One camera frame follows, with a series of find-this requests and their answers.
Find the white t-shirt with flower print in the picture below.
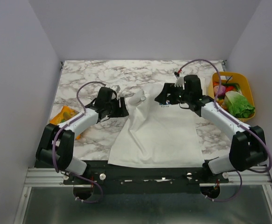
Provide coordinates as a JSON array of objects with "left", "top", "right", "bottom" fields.
[{"left": 108, "top": 84, "right": 204, "bottom": 168}]

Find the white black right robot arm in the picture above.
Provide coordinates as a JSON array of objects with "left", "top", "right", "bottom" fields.
[{"left": 154, "top": 75, "right": 268, "bottom": 183}]

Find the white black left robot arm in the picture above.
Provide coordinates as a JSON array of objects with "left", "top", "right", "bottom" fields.
[{"left": 36, "top": 86, "right": 129, "bottom": 184}]

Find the purple toy onion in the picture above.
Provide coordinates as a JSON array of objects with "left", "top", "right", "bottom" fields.
[{"left": 213, "top": 85, "right": 226, "bottom": 97}]

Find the red toy tomato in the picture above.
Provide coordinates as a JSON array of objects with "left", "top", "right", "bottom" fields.
[{"left": 226, "top": 86, "right": 236, "bottom": 92}]

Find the orange snack bag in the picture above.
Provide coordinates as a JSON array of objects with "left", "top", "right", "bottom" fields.
[{"left": 49, "top": 105, "right": 82, "bottom": 140}]

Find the green toy cabbage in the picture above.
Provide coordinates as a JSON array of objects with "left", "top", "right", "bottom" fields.
[{"left": 224, "top": 91, "right": 255, "bottom": 118}]

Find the yellow plastic basket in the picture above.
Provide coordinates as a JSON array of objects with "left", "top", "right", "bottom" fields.
[{"left": 208, "top": 72, "right": 255, "bottom": 123}]

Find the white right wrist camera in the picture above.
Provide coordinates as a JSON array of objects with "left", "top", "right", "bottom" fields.
[{"left": 174, "top": 77, "right": 184, "bottom": 88}]

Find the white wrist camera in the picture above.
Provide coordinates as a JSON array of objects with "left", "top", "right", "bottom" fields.
[
  {"left": 174, "top": 77, "right": 184, "bottom": 88},
  {"left": 111, "top": 85, "right": 120, "bottom": 93}
]

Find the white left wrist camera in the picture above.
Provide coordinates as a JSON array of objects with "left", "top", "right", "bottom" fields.
[{"left": 111, "top": 85, "right": 120, "bottom": 93}]

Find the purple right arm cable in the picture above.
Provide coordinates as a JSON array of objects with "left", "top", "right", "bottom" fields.
[{"left": 174, "top": 59, "right": 272, "bottom": 203}]

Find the black mounting base plate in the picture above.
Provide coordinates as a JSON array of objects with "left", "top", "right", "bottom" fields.
[{"left": 34, "top": 160, "right": 230, "bottom": 194}]

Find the aluminium rail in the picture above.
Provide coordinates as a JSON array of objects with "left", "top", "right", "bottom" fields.
[{"left": 24, "top": 165, "right": 272, "bottom": 187}]

